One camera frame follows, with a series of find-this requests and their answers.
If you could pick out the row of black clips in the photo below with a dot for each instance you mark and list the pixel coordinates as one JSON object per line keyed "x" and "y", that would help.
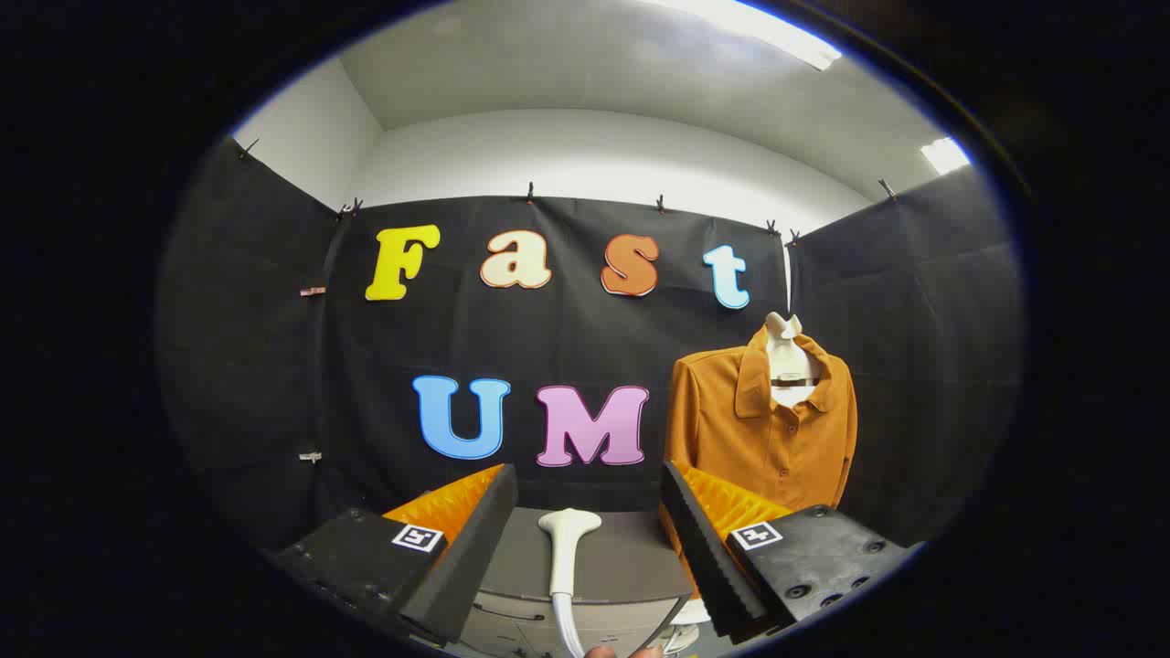
{"x": 529, "y": 192}

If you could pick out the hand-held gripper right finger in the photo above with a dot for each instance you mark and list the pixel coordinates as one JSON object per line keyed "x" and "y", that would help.
{"x": 699, "y": 548}

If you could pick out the grey cabinet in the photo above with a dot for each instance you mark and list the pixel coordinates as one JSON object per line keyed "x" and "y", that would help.
{"x": 631, "y": 557}

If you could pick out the orange button-up shirt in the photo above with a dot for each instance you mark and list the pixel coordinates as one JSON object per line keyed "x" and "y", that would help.
{"x": 731, "y": 429}

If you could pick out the small ceiling light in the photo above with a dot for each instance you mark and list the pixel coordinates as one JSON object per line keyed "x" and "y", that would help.
{"x": 944, "y": 155}

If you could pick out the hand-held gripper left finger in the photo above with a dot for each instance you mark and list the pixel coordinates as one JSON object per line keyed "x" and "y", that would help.
{"x": 475, "y": 539}

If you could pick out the white plastic clothes hanger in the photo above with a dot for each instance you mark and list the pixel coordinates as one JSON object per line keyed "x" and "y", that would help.
{"x": 788, "y": 352}

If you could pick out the long ceiling light panel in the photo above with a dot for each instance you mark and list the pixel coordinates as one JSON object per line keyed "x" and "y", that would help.
{"x": 759, "y": 32}

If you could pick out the white garment steamer head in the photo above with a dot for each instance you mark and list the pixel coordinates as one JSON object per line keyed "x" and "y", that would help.
{"x": 569, "y": 548}

